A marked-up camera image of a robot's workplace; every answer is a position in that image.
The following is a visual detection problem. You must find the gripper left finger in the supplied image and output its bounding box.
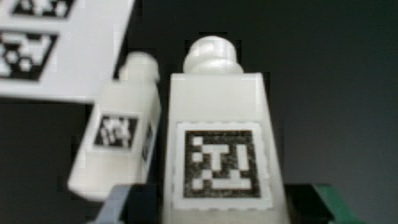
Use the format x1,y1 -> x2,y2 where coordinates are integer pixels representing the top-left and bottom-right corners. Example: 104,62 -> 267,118
95,184 -> 161,224

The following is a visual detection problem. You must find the white table leg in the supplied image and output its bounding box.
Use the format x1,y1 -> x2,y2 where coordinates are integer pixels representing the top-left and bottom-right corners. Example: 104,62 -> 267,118
162,36 -> 292,224
68,52 -> 162,201

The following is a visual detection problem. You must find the white marker sheet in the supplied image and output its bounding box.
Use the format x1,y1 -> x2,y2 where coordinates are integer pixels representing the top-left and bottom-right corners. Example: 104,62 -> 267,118
0,0 -> 136,102

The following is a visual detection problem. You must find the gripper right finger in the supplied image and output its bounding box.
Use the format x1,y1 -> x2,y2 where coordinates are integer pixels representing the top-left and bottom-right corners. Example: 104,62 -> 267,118
285,184 -> 360,224

